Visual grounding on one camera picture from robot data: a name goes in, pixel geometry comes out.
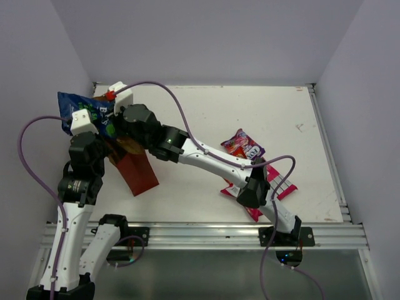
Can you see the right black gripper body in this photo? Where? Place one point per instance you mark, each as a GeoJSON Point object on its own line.
{"type": "Point", "coordinates": [145, 144]}

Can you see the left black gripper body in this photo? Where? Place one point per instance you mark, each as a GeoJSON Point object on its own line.
{"type": "Point", "coordinates": [99, 169]}

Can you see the blue Burts crisps bag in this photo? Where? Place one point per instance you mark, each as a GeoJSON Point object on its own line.
{"type": "Point", "coordinates": [100, 111]}

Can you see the red paper bag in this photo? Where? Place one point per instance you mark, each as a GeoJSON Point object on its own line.
{"type": "Point", "coordinates": [132, 163]}

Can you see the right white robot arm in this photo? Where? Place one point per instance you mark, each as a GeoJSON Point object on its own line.
{"type": "Point", "coordinates": [168, 143]}

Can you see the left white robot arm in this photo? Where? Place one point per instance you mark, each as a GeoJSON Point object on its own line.
{"type": "Point", "coordinates": [71, 271]}

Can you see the pink foil snack bag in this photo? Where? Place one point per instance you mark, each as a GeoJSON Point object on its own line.
{"type": "Point", "coordinates": [273, 178]}

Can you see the red snack packet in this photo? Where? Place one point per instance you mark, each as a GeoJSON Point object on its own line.
{"type": "Point", "coordinates": [239, 152]}

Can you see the purple candy packet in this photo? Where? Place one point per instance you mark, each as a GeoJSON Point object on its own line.
{"type": "Point", "coordinates": [252, 149]}

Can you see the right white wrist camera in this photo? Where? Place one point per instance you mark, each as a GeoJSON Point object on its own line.
{"type": "Point", "coordinates": [121, 96]}

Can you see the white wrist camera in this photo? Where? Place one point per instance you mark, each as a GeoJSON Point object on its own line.
{"type": "Point", "coordinates": [82, 123]}
{"type": "Point", "coordinates": [121, 96]}

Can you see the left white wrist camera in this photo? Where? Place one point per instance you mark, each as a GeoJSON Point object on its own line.
{"type": "Point", "coordinates": [82, 123]}

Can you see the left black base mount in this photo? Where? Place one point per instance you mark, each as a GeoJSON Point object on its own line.
{"type": "Point", "coordinates": [135, 237]}

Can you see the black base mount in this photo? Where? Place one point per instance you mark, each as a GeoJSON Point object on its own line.
{"type": "Point", "coordinates": [268, 234]}
{"type": "Point", "coordinates": [135, 237]}

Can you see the aluminium right side rail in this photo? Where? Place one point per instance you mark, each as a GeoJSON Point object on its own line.
{"type": "Point", "coordinates": [329, 156]}

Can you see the aluminium rail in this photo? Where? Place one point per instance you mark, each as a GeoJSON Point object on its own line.
{"type": "Point", "coordinates": [329, 156]}
{"type": "Point", "coordinates": [244, 236]}

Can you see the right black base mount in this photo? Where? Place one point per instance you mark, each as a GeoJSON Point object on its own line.
{"type": "Point", "coordinates": [268, 234]}

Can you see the aluminium front rail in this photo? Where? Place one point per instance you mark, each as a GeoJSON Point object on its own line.
{"type": "Point", "coordinates": [244, 236]}

